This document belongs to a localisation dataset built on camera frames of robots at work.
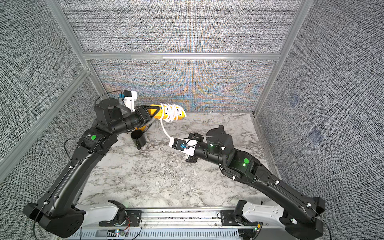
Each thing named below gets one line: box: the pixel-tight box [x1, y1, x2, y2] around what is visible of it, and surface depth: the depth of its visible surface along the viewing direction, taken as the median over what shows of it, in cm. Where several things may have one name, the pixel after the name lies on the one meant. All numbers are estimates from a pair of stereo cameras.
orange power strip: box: [148, 104, 186, 121], surface depth 64 cm
